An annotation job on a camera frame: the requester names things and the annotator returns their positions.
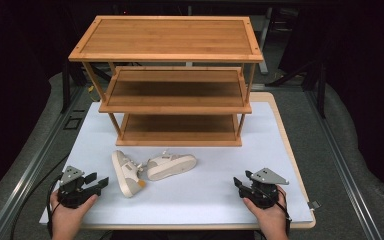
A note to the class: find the black metal post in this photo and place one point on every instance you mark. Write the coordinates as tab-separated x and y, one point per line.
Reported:
65	90

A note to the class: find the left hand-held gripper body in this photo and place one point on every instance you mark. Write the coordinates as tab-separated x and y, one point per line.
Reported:
73	191

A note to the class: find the grey padded cover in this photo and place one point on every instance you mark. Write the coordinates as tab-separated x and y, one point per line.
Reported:
363	150
30	126

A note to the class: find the grey metal stand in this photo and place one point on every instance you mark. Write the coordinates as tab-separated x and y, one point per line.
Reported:
264	43

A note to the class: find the aluminium rail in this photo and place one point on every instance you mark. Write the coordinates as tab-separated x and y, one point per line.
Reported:
341	163
30	173

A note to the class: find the small yellow tag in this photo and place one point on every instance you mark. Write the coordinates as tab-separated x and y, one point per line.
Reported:
91	89

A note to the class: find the white grey sneaker yellow heel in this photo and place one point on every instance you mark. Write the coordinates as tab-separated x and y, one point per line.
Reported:
171	165
126	173

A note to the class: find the person's right hand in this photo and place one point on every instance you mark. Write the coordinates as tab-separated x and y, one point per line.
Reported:
273	218

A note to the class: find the small grey connector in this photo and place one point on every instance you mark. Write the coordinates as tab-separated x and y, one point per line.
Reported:
314	204

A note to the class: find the person's left hand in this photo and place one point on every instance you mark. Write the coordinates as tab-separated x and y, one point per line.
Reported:
66	218

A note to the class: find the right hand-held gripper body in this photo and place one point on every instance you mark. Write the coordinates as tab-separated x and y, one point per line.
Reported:
263	195

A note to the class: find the white table mat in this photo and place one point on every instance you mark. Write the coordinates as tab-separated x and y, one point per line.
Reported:
213	200

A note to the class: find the wooden three-tier shoe rack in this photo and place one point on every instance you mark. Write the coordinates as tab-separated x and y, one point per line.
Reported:
166	36

